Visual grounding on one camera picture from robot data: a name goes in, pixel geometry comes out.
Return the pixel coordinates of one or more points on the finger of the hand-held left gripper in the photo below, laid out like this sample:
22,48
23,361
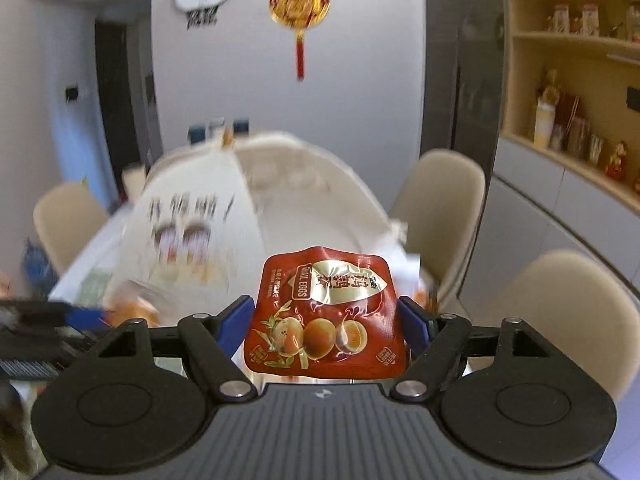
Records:
87,317

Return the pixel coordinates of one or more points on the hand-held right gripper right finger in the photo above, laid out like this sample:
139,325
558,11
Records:
414,321

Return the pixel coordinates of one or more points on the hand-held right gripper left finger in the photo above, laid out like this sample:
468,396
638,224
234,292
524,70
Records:
235,321

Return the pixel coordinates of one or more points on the red egg snack packet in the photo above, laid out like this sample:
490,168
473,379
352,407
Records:
325,325

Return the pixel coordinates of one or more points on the blue blurred object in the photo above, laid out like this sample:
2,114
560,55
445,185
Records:
40,267

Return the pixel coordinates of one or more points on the beige dining chair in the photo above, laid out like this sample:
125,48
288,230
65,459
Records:
445,210
565,300
70,225

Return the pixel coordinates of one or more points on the cream printed food cover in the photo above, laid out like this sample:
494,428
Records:
280,200

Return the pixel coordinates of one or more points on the wooden shelf cabinet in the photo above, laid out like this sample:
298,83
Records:
550,195

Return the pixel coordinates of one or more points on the dark door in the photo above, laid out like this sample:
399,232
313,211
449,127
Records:
125,110

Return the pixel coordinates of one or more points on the yellow bottle figurine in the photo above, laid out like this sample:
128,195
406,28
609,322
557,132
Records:
545,115

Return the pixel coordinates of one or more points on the red small figurine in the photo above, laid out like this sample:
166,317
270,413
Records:
616,162

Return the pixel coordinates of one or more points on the black hook strip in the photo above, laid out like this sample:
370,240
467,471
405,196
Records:
633,96

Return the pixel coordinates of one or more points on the red gold hanging ornament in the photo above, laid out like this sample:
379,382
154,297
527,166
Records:
300,2

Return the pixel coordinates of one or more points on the white red jar figurine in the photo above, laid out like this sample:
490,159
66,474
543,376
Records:
590,19
559,17

